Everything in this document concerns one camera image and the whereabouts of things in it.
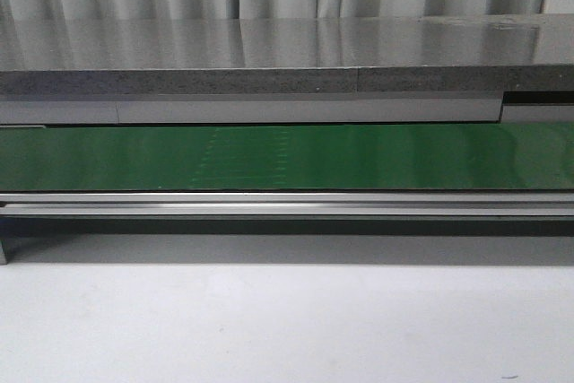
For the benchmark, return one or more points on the grey stone counter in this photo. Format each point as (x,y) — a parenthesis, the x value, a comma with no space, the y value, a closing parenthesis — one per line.
(504,68)

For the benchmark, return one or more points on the green conveyor belt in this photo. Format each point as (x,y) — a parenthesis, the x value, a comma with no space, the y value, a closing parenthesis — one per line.
(326,157)

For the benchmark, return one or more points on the aluminium conveyor frame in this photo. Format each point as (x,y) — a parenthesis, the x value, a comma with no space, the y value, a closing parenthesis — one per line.
(343,226)

